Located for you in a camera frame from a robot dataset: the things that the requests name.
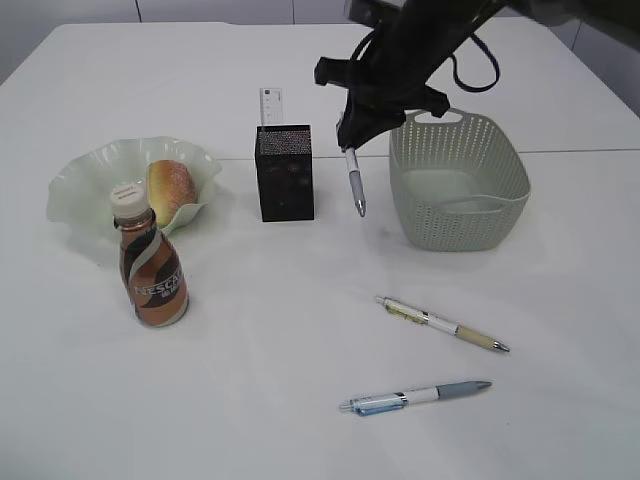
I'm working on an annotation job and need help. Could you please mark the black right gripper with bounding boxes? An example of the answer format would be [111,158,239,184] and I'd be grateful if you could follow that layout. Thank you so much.
[314,1,500,150]

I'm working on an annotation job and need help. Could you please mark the grey and white pen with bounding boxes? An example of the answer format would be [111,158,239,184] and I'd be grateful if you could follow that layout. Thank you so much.
[343,147,366,218]

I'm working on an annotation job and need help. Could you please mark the clear plastic ruler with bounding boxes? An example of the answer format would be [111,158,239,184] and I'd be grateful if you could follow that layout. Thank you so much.
[259,87,284,126]

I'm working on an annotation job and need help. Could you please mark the beige and white pen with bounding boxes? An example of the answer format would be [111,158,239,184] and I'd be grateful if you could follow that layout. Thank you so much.
[375,296,511,353]

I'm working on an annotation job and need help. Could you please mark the sugared bread loaf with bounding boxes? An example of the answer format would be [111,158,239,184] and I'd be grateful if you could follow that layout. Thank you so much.
[147,160,197,227]

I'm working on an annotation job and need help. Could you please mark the brown Nescafe coffee bottle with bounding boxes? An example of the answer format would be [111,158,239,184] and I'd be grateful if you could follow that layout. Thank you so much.
[110,183,189,328]

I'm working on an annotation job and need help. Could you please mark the blue and white pen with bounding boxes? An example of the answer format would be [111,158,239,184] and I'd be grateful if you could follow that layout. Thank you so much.
[339,381,492,416]

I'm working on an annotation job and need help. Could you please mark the black mesh pen holder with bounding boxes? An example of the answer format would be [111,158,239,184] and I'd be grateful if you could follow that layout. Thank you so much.
[254,125,315,222]

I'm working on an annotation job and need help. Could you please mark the grey-green plastic woven basket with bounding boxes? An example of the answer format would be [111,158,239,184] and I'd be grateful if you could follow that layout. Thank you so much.
[389,110,531,252]

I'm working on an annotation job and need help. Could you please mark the pale green wavy glass plate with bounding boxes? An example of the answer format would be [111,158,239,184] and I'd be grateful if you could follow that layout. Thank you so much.
[46,136,222,243]

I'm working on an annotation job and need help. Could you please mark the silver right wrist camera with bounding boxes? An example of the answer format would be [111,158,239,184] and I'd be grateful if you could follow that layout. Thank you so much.
[344,0,402,28]

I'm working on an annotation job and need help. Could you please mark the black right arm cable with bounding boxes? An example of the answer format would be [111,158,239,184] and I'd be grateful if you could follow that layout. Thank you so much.
[449,0,506,92]

